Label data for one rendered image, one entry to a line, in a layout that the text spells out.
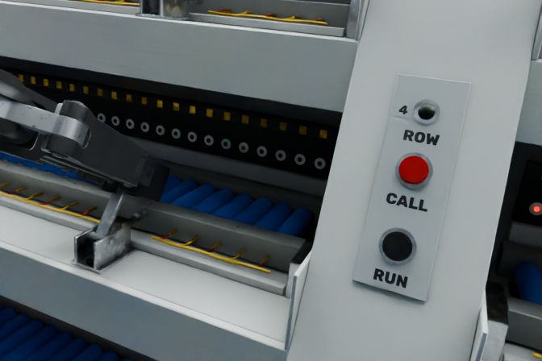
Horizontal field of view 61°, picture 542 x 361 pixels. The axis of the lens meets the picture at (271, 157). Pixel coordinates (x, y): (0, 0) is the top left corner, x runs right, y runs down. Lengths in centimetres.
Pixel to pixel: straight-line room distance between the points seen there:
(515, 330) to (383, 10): 22
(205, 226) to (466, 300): 20
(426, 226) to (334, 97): 10
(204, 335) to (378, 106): 18
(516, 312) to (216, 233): 21
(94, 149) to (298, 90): 13
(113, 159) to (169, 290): 11
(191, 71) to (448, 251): 21
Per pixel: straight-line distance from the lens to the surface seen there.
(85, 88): 58
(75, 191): 44
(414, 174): 26
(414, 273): 27
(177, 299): 32
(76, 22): 40
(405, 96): 28
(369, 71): 28
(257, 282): 34
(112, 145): 27
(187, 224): 38
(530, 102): 29
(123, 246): 37
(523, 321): 34
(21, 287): 41
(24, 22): 44
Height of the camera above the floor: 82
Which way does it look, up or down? 4 degrees up
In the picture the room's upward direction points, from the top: 13 degrees clockwise
